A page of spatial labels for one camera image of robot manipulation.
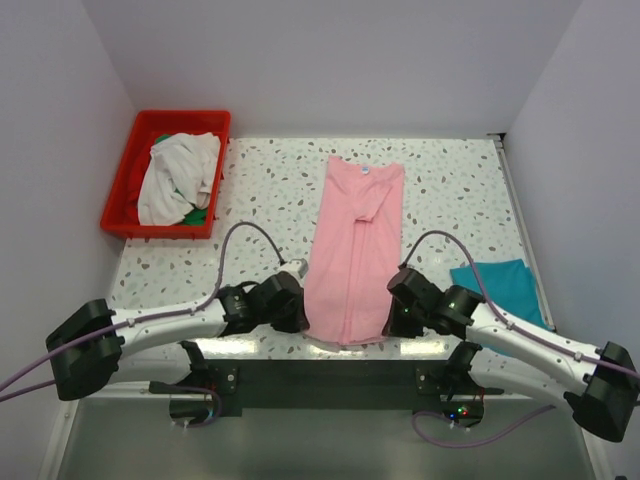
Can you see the green t shirt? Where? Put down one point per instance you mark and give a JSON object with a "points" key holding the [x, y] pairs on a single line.
{"points": [[196, 217]]}

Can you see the pink t shirt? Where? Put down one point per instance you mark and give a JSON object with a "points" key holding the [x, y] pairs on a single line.
{"points": [[355, 251]]}

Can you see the teal folded t shirt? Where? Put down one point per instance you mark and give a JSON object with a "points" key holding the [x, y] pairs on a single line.
{"points": [[511, 285]]}

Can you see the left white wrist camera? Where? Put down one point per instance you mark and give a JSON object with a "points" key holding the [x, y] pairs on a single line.
{"points": [[295, 267]]}

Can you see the white t shirt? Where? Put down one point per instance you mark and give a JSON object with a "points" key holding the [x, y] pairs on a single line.
{"points": [[175, 170]]}

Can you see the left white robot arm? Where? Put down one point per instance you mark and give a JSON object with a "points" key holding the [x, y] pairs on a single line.
{"points": [[99, 345]]}

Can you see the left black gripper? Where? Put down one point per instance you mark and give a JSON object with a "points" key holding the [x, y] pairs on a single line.
{"points": [[298, 321]]}

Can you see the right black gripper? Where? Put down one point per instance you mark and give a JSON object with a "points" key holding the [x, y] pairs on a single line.
{"points": [[394, 328]]}

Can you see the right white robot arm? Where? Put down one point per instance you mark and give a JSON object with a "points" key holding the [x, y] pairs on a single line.
{"points": [[599, 386]]}

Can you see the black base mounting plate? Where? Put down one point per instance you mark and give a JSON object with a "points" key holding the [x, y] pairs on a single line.
{"points": [[316, 384]]}

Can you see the red plastic bin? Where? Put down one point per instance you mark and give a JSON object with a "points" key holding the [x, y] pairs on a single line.
{"points": [[119, 216]]}

